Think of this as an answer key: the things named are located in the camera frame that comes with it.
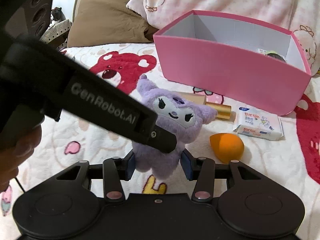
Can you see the grey patterned fabric box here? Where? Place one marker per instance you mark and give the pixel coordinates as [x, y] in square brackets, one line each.
[57, 30]

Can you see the small white tissue pack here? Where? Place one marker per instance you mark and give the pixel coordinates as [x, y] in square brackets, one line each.
[257, 125]

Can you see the purple plush toy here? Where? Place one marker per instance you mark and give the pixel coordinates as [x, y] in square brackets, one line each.
[190, 122]

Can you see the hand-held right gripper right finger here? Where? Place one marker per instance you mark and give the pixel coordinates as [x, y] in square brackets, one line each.
[187, 166]

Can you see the red bear printed blanket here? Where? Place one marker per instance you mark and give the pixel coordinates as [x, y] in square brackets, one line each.
[82, 135]

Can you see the green yarn ball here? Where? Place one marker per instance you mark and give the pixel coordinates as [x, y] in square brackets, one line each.
[275, 55]

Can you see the brown pillow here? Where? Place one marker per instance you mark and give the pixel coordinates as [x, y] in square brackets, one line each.
[105, 17]

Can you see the pink cardboard box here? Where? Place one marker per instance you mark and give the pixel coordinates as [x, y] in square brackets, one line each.
[225, 67]

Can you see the dark bear figurine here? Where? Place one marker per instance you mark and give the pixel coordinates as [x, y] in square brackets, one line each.
[58, 13]

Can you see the beige foundation bottle gold cap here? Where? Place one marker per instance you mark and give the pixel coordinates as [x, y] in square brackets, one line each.
[220, 111]

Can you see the orange makeup sponge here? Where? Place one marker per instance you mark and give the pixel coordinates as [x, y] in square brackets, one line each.
[225, 146]

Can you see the person's left hand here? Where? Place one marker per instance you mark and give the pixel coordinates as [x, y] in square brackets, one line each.
[15, 155]

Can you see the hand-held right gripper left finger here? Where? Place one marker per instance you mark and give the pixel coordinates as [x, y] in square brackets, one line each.
[130, 167]

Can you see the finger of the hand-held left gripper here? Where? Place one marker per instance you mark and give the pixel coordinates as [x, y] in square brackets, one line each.
[163, 141]

